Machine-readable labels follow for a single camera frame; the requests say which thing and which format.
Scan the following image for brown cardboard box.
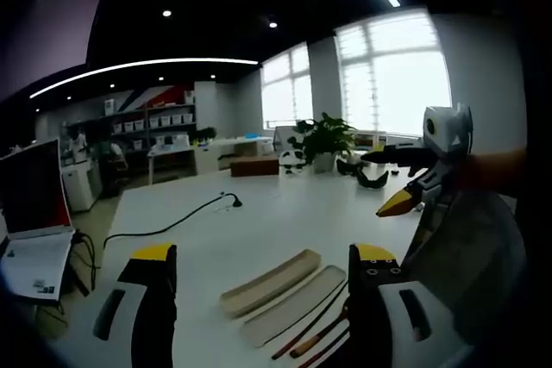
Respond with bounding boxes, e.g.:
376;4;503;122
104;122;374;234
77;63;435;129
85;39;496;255
229;156;281;178

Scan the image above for white cabinet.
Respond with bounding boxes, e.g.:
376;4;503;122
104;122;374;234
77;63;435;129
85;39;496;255
61;159;104;214

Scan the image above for dark wooden chopstick utensil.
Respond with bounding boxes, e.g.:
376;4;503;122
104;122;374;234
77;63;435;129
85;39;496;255
297;327;351;368
271;280;350;361

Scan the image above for green potted plant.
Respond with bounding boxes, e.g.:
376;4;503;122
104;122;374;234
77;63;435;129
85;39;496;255
287;112;358;174

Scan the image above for storage shelf with white bins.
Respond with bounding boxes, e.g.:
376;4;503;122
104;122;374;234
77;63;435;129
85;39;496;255
102;99;198;158

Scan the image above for beige cutlery case lid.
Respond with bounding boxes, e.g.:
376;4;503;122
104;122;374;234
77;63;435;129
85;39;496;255
219;248;323;320

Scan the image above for dark monitor screen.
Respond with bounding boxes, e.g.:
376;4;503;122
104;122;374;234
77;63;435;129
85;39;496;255
0;138;72;236

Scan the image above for white side desk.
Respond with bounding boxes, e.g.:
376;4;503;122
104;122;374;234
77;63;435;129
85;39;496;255
147;137;196;185

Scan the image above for wooden spoon utensil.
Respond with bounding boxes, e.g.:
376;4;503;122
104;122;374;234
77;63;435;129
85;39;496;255
289;303;351;359

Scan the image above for black headset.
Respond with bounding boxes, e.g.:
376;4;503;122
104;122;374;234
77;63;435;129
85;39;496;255
336;158;361;178
355;167;390;191

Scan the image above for white paper box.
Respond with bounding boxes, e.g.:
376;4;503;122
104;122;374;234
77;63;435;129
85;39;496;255
0;229;77;303

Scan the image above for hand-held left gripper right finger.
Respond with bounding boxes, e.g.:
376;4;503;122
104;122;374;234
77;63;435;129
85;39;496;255
347;242;469;368

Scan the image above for black floor cables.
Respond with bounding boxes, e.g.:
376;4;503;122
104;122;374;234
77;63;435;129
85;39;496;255
71;231;101;296

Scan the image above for black cable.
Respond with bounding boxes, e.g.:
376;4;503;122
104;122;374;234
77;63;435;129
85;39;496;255
103;191;243;253

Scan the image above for beige cutlery case tray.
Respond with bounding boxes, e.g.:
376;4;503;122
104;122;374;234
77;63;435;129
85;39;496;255
240;265;348;349

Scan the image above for person's grey clothing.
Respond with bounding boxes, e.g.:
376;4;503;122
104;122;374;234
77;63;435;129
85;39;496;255
403;190;529;346

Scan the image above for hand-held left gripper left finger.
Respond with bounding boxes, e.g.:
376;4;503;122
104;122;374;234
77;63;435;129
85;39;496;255
91;243;179;368

